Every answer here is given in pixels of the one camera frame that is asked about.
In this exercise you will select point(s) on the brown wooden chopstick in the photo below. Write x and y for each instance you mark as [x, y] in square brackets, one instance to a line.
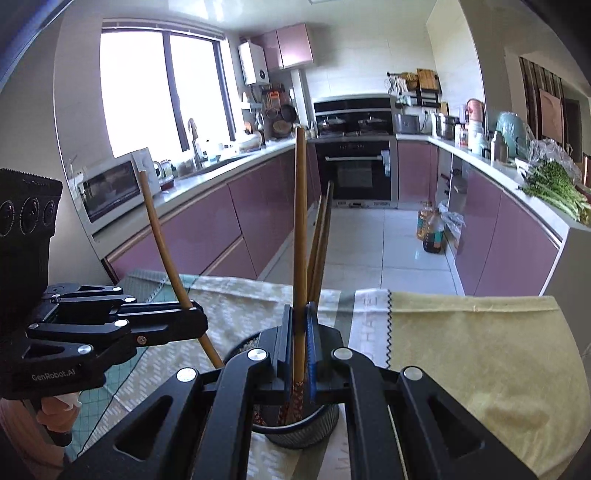
[323, 240]
[159, 240]
[299, 230]
[315, 240]

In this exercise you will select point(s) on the hanging black frying pan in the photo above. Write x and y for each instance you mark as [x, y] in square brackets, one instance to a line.
[288, 113]

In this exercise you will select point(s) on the stainless steel stockpot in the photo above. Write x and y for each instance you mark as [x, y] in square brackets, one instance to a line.
[444, 127]

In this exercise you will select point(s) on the teal kitchen appliance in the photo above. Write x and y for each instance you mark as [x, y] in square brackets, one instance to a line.
[512, 134]

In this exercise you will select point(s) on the wooden cutting board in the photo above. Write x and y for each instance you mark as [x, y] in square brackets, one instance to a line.
[426, 79]

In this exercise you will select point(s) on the white microwave oven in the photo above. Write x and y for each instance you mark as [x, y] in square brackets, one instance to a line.
[111, 194]

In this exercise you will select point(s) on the black range hood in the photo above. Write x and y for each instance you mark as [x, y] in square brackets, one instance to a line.
[353, 108]

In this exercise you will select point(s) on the silver metal box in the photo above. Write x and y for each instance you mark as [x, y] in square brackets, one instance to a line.
[408, 124]

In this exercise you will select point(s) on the chrome sink faucet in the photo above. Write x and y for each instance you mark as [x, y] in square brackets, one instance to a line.
[193, 138]

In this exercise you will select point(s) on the black mesh utensil holder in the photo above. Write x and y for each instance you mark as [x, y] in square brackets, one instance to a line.
[300, 434]

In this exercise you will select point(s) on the person's left hand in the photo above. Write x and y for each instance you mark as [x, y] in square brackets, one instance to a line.
[60, 410]

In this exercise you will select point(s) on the black wall rack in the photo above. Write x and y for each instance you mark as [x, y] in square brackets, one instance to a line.
[422, 97]

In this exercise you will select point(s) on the bunch of green vegetables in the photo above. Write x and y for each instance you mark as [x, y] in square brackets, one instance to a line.
[554, 187]

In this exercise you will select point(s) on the pink wall cabinet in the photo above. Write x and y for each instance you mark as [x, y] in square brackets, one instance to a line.
[291, 46]

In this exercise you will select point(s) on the patterned green yellow tablecloth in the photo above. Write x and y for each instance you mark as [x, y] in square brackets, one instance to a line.
[461, 346]

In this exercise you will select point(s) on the plastic bag on floor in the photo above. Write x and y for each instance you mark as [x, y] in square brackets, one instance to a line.
[452, 226]

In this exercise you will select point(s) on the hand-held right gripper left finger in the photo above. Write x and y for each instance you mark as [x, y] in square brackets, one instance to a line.
[287, 360]

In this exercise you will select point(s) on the clear plastic bag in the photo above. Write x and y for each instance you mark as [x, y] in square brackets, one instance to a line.
[551, 150]

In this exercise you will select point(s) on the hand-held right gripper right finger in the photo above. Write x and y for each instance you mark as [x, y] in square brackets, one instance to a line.
[310, 350]

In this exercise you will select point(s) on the black built-in oven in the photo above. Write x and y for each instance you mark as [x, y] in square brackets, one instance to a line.
[355, 175]

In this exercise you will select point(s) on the kitchen window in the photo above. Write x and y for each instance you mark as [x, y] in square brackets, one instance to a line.
[138, 92]

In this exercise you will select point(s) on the pink kettle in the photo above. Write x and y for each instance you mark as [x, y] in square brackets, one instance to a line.
[475, 110]

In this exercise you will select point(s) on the pink base cabinets window side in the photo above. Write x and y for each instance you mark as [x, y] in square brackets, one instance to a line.
[207, 221]

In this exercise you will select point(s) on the oil bottles on floor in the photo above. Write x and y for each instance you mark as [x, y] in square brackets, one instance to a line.
[434, 240]

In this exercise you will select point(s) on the lidded cooking pot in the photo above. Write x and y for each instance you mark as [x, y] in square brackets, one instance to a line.
[334, 122]

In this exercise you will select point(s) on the framed wall painting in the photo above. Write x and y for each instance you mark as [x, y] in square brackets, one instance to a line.
[551, 113]

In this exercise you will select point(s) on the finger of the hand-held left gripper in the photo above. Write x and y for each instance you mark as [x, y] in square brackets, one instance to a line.
[87, 300]
[166, 325]

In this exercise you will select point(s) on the pink base cabinets peninsula side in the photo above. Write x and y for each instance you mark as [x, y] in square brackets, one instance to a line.
[498, 240]

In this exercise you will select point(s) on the white water heater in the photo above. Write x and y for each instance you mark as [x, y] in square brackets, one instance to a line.
[253, 64]

